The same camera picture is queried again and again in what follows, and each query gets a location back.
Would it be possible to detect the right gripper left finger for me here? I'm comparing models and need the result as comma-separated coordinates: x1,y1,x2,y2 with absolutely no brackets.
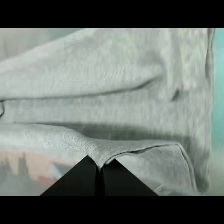
40,154,101,197

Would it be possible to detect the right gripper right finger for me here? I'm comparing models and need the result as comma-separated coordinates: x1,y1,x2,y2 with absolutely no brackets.
100,158,159,197

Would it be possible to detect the grey shirt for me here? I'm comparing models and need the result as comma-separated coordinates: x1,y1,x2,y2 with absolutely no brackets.
0,27,216,197

